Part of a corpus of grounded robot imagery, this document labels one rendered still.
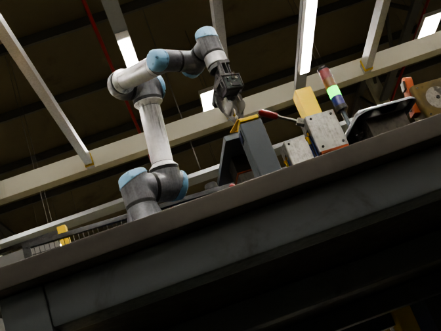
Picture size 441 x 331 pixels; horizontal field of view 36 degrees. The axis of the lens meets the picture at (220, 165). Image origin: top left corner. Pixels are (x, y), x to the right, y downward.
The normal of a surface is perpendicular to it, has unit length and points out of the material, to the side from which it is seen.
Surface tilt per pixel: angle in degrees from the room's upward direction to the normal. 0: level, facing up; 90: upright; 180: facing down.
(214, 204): 90
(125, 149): 90
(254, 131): 90
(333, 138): 90
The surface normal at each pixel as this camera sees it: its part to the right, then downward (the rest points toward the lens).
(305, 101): 0.06, -0.41
